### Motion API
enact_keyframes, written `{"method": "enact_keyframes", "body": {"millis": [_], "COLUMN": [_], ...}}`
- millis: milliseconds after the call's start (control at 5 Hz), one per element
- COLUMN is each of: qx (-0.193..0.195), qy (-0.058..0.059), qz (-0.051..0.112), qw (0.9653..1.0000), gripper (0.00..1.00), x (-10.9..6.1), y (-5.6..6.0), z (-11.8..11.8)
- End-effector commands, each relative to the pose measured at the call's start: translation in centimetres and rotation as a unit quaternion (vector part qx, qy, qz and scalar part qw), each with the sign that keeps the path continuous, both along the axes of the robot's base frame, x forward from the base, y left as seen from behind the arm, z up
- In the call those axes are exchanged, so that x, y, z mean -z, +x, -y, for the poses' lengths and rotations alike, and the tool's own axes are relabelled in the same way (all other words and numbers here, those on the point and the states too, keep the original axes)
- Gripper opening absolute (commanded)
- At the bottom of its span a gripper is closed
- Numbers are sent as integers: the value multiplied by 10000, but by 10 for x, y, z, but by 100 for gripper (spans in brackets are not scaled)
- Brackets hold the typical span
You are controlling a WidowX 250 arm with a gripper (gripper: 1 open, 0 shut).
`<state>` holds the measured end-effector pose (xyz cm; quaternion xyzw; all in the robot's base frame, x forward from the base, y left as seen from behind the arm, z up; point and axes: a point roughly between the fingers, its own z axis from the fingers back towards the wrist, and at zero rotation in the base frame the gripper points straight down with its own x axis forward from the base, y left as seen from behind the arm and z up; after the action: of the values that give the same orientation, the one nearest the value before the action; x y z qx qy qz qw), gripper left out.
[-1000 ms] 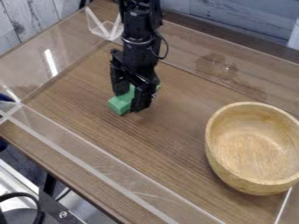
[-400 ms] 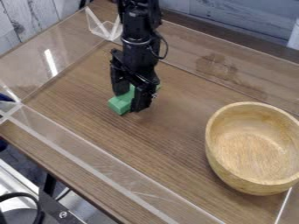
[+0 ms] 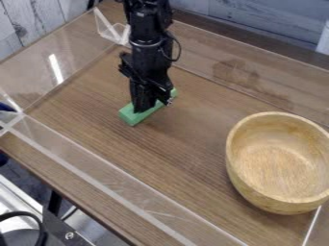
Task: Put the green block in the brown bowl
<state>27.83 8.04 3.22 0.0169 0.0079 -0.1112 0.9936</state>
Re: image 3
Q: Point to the green rectangular block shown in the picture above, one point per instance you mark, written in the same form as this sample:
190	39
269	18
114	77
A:
134	118

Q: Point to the clear acrylic corner bracket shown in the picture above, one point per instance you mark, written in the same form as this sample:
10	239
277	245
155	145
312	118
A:
114	32

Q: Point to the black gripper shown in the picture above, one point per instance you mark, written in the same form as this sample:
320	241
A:
145	66

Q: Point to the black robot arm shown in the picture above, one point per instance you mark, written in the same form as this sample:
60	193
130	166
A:
149	18

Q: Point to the light wooden bowl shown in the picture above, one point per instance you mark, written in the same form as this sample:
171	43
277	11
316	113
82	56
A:
277	162

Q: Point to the clear acrylic tray wall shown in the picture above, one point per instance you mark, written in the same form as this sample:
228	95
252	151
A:
126	205

